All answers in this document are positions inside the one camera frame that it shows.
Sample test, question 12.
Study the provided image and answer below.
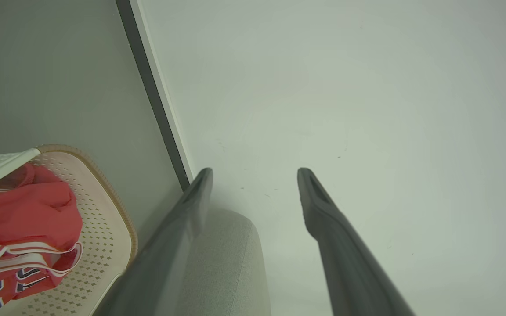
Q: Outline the white and black baseboard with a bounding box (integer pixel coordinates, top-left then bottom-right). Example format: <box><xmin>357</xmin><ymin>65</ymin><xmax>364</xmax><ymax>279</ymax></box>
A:
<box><xmin>115</xmin><ymin>0</ymin><xmax>196</xmax><ymax>192</ymax></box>

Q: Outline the red and white jersey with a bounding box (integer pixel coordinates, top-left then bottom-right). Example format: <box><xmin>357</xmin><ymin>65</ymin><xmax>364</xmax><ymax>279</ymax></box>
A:
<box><xmin>0</xmin><ymin>162</ymin><xmax>83</xmax><ymax>316</ymax></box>

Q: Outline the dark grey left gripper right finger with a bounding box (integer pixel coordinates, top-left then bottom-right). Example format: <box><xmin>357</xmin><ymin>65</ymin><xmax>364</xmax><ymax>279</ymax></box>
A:
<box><xmin>297</xmin><ymin>168</ymin><xmax>416</xmax><ymax>316</ymax></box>

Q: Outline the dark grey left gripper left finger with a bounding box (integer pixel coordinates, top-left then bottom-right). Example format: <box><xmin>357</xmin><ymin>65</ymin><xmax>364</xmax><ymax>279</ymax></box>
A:
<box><xmin>93</xmin><ymin>168</ymin><xmax>214</xmax><ymax>316</ymax></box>

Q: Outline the cream perforated laundry basket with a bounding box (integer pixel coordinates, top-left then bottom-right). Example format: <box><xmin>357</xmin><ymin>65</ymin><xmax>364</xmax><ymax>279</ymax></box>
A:
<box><xmin>0</xmin><ymin>144</ymin><xmax>139</xmax><ymax>316</ymax></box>

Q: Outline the grey fabric sofa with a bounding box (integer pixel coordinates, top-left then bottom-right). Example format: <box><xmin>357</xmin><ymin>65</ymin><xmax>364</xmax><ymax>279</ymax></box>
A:
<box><xmin>176</xmin><ymin>207</ymin><xmax>272</xmax><ymax>316</ymax></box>

